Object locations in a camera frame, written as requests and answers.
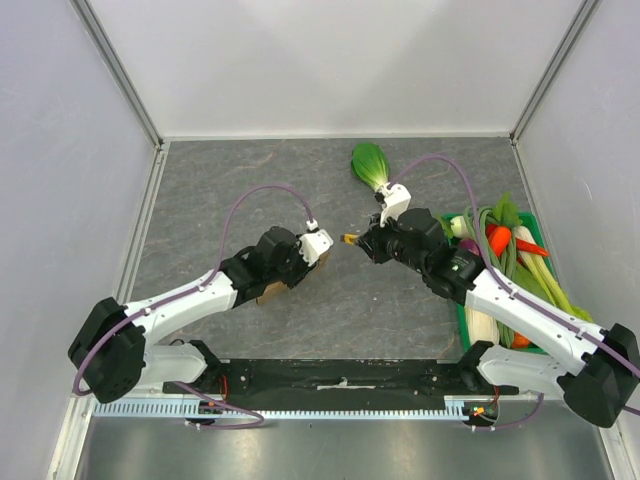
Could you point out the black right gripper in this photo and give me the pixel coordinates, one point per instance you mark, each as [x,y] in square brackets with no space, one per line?
[370,241]

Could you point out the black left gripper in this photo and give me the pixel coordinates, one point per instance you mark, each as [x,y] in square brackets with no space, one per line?
[294,280]

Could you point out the yellow utility knife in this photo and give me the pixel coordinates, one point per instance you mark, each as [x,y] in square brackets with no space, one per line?
[350,239]

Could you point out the brown cardboard express box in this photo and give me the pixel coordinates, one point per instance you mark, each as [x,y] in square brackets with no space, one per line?
[280,287]

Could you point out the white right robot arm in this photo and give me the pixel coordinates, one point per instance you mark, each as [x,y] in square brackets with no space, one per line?
[593,370]

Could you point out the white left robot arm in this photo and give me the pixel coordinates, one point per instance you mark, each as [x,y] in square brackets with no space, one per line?
[119,347]

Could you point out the green bok choy toy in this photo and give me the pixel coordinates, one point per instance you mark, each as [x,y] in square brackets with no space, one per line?
[370,165]

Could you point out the purple onion toy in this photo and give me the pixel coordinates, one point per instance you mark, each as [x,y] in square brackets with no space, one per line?
[470,245]

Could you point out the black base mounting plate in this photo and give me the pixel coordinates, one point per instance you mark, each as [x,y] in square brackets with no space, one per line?
[340,384]

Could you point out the green long beans bundle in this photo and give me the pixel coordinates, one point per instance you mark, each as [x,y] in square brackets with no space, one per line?
[506,264]

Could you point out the orange carrot toy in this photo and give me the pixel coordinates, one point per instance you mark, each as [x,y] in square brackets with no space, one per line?
[499,237]

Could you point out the green leaf vegetable toy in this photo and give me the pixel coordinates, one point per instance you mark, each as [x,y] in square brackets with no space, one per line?
[506,212]

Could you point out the yellow napa cabbage toy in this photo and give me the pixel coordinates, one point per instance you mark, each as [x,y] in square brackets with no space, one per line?
[481,327]

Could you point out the red chili pepper toy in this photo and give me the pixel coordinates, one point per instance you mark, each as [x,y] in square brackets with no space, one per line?
[532,248]

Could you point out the green celery toy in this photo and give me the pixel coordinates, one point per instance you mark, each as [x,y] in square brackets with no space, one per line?
[538,268]

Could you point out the orange pumpkin toy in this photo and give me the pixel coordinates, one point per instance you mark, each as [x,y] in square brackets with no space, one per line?
[520,341]

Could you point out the green plastic basket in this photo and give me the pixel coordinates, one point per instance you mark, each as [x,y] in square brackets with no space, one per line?
[530,222]

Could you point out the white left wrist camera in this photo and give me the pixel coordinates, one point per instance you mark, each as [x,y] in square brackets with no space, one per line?
[315,243]

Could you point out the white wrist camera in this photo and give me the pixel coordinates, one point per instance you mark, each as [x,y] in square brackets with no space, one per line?
[315,243]
[394,200]

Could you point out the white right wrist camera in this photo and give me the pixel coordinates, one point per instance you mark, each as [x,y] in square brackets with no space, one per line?
[394,200]

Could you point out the blue slotted cable duct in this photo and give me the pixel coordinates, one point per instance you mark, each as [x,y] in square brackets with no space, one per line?
[453,409]

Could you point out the aluminium frame rail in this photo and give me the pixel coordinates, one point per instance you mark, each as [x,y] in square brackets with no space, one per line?
[508,437]

